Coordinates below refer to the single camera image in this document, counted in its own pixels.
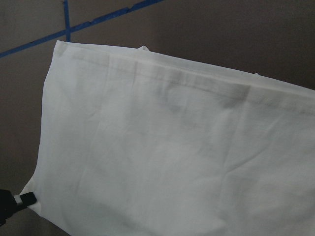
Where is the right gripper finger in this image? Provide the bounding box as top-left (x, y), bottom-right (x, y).
top-left (13, 192), bottom-right (36, 209)

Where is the white long-sleeve cat shirt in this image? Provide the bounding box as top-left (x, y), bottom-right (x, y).
top-left (23, 41), bottom-right (315, 236)

